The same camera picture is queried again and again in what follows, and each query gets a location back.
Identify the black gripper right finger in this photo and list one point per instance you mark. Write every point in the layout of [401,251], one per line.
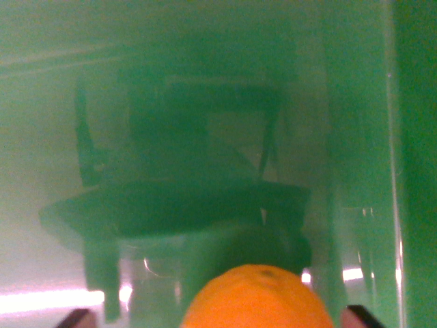
[362,317]

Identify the yellow orange citrus fruit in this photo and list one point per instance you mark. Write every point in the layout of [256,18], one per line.
[257,300]

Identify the green plastic bin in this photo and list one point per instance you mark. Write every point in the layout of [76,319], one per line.
[205,136]

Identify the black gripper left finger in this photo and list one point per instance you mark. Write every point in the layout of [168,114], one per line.
[79,319]

